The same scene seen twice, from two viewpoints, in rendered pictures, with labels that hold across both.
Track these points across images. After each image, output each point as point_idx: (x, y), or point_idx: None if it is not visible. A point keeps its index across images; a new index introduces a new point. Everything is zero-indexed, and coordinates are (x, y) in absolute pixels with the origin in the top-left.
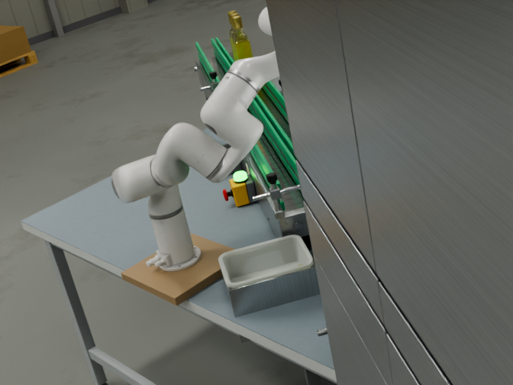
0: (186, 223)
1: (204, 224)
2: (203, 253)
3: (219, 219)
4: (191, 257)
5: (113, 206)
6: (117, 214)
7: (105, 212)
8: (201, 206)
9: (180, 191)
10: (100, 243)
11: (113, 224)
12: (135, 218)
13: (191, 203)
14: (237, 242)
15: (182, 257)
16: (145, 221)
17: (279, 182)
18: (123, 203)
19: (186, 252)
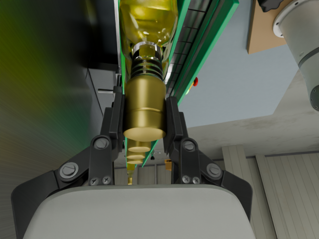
0: (306, 36)
1: (222, 63)
2: (278, 11)
3: (211, 62)
4: (301, 4)
5: (237, 105)
6: (243, 99)
7: (245, 103)
8: (206, 82)
9: (202, 101)
10: (279, 79)
11: (254, 92)
12: (241, 91)
13: (208, 88)
14: (230, 19)
15: (317, 4)
16: (241, 86)
17: (176, 56)
18: (231, 105)
19: (311, 7)
